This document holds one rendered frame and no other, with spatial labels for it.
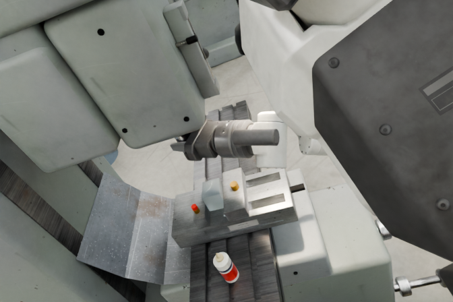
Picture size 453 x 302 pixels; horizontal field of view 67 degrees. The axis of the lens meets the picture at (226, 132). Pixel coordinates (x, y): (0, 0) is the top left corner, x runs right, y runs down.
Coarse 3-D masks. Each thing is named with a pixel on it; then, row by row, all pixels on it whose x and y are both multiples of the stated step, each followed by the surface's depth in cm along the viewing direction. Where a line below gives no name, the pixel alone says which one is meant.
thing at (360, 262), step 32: (320, 192) 123; (352, 192) 118; (320, 224) 113; (352, 224) 109; (352, 256) 102; (384, 256) 99; (288, 288) 104; (320, 288) 105; (352, 288) 106; (384, 288) 108
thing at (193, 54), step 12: (180, 0) 67; (168, 12) 65; (180, 12) 65; (168, 24) 66; (180, 24) 66; (180, 36) 68; (180, 48) 69; (192, 48) 70; (192, 60) 71; (204, 60) 72; (192, 72) 73; (204, 72) 73; (204, 84) 75; (216, 84) 76; (204, 96) 77
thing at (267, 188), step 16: (256, 176) 102; (272, 176) 99; (192, 192) 106; (256, 192) 97; (272, 192) 95; (288, 192) 93; (176, 208) 103; (256, 208) 93; (272, 208) 91; (288, 208) 90; (176, 224) 98; (192, 224) 96; (208, 224) 93; (224, 224) 93; (240, 224) 94; (256, 224) 94; (272, 224) 94; (176, 240) 97; (192, 240) 97; (208, 240) 98
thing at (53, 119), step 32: (0, 64) 60; (32, 64) 59; (64, 64) 63; (0, 96) 63; (32, 96) 63; (64, 96) 64; (0, 128) 68; (32, 128) 68; (64, 128) 68; (96, 128) 69; (32, 160) 73; (64, 160) 73
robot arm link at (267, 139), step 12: (240, 120) 78; (240, 132) 72; (252, 132) 70; (264, 132) 69; (276, 132) 69; (240, 144) 72; (252, 144) 71; (264, 144) 70; (276, 144) 69; (240, 156) 77; (264, 156) 72; (276, 156) 72; (276, 168) 72
